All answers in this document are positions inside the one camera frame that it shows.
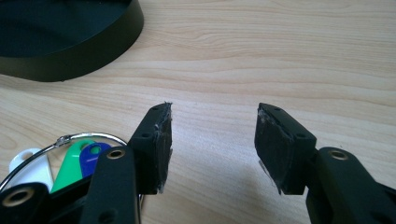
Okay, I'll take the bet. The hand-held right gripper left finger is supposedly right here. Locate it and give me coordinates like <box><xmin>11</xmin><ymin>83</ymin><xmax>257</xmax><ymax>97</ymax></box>
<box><xmin>127</xmin><ymin>101</ymin><xmax>174</xmax><ymax>196</ymax></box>

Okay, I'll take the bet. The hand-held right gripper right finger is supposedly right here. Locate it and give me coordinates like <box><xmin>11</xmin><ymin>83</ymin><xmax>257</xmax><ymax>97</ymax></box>
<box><xmin>254</xmin><ymin>102</ymin><xmax>318</xmax><ymax>196</ymax></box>

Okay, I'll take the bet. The blue plastic key tag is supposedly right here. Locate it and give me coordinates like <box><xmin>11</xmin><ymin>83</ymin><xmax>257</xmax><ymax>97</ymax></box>
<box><xmin>78</xmin><ymin>142</ymin><xmax>112</xmax><ymax>179</ymax></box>

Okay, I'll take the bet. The green plastic key tag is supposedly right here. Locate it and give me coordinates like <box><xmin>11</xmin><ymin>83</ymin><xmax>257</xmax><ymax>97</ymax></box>
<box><xmin>50</xmin><ymin>139</ymin><xmax>96</xmax><ymax>194</ymax></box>

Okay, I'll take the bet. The white plastic key tag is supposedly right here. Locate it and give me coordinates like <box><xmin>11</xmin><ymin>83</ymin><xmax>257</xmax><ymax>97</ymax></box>
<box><xmin>8</xmin><ymin>147</ymin><xmax>54</xmax><ymax>192</ymax></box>

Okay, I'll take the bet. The black round tray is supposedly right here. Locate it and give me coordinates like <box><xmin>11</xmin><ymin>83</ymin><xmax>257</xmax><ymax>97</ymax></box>
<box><xmin>0</xmin><ymin>0</ymin><xmax>145</xmax><ymax>83</ymax></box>

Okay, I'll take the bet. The silver metal key ring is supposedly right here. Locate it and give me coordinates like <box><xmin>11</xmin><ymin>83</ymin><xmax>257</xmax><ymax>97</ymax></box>
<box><xmin>0</xmin><ymin>132</ymin><xmax>128</xmax><ymax>192</ymax></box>

